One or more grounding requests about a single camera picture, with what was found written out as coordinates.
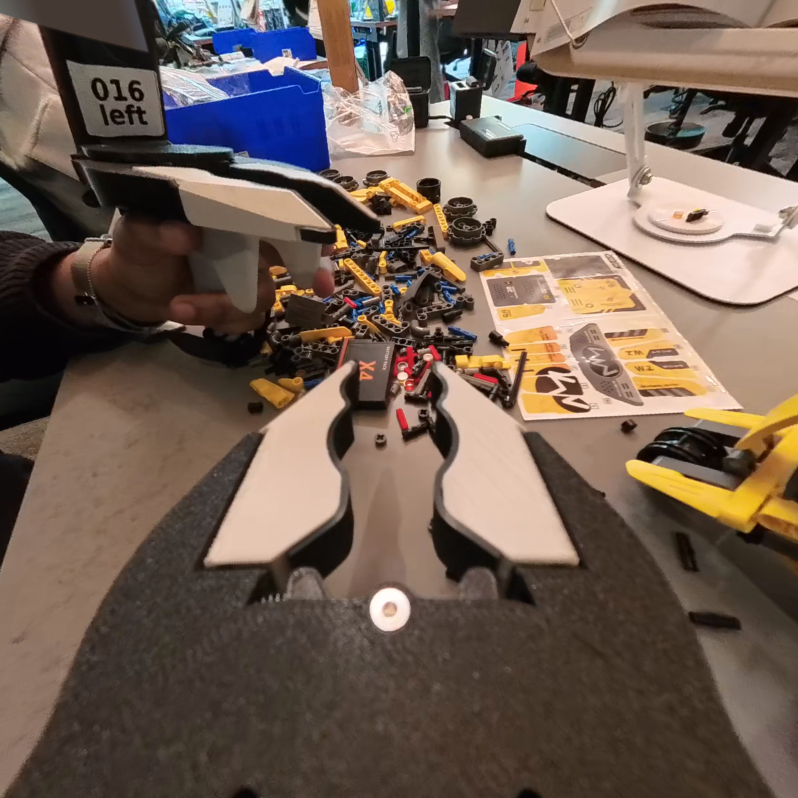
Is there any clear plastic bag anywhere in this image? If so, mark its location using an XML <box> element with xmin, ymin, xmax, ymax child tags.
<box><xmin>324</xmin><ymin>71</ymin><xmax>415</xmax><ymax>157</ymax></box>

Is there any yellow grey sticker sheet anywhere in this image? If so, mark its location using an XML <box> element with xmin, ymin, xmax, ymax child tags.
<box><xmin>480</xmin><ymin>252</ymin><xmax>743</xmax><ymax>421</ymax></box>

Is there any person's beige jacket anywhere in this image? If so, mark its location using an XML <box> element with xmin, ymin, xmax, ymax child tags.
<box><xmin>0</xmin><ymin>17</ymin><xmax>85</xmax><ymax>185</ymax></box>

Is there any open instruction booklet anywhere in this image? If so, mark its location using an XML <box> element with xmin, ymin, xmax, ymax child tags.
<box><xmin>511</xmin><ymin>0</ymin><xmax>798</xmax><ymax>58</ymax></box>

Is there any black chair base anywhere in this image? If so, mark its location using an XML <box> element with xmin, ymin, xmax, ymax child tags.
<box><xmin>645</xmin><ymin>121</ymin><xmax>705</xmax><ymax>147</ymax></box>

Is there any silver wristwatch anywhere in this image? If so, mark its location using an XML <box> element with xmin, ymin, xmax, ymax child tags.
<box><xmin>70</xmin><ymin>240</ymin><xmax>185</xmax><ymax>334</ymax></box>

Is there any small blue plastic bin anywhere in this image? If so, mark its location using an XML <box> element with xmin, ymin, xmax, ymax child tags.
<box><xmin>212</xmin><ymin>28</ymin><xmax>318</xmax><ymax>63</ymax></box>

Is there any person's left forearm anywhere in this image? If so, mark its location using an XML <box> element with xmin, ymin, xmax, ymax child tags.
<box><xmin>0</xmin><ymin>231</ymin><xmax>126</xmax><ymax>382</ymax></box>

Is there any yellow black toy vehicle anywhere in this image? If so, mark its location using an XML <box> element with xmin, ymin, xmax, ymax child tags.
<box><xmin>626</xmin><ymin>393</ymin><xmax>798</xmax><ymax>543</ymax></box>

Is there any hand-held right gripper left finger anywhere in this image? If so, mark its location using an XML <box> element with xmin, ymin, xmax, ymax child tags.
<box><xmin>204</xmin><ymin>360</ymin><xmax>357</xmax><ymax>569</ymax></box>

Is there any black flat panel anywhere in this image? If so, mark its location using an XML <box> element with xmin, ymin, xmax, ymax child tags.
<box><xmin>452</xmin><ymin>0</ymin><xmax>521</xmax><ymax>38</ymax></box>

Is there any black power adapter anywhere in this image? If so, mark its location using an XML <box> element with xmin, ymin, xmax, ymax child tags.
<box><xmin>459</xmin><ymin>117</ymin><xmax>526</xmax><ymax>158</ymax></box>

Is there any pile of toy building pieces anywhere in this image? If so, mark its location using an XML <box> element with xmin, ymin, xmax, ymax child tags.
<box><xmin>248</xmin><ymin>168</ymin><xmax>531</xmax><ymax>440</ymax></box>

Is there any white book stand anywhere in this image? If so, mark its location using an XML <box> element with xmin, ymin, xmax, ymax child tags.
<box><xmin>533</xmin><ymin>25</ymin><xmax>798</xmax><ymax>306</ymax></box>

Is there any large blue plastic bin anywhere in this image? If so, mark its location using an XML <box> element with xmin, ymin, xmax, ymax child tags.
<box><xmin>163</xmin><ymin>67</ymin><xmax>331</xmax><ymax>172</ymax></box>

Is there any tall brown cardboard box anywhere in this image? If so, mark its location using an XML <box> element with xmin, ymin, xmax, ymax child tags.
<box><xmin>317</xmin><ymin>0</ymin><xmax>359</xmax><ymax>93</ymax></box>

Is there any black battery pack box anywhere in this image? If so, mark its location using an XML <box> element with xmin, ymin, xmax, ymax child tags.
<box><xmin>342</xmin><ymin>340</ymin><xmax>394</xmax><ymax>411</ymax></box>

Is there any person's dark trouser leg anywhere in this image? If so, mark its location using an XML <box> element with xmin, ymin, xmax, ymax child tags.
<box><xmin>0</xmin><ymin>454</ymin><xmax>35</xmax><ymax>565</ymax></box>

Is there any black charger dock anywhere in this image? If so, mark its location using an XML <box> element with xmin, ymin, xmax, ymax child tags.
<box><xmin>449</xmin><ymin>78</ymin><xmax>484</xmax><ymax>122</ymax></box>

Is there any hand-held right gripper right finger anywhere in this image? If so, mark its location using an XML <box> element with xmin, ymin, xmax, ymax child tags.
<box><xmin>429</xmin><ymin>360</ymin><xmax>581</xmax><ymax>569</ymax></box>

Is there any person's left hand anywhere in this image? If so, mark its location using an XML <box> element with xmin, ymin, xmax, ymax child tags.
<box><xmin>94</xmin><ymin>218</ymin><xmax>337</xmax><ymax>334</ymax></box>

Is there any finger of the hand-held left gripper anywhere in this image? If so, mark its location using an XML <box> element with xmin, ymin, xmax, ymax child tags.
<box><xmin>134</xmin><ymin>165</ymin><xmax>337</xmax><ymax>295</ymax></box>
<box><xmin>231</xmin><ymin>156</ymin><xmax>382</xmax><ymax>234</ymax></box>

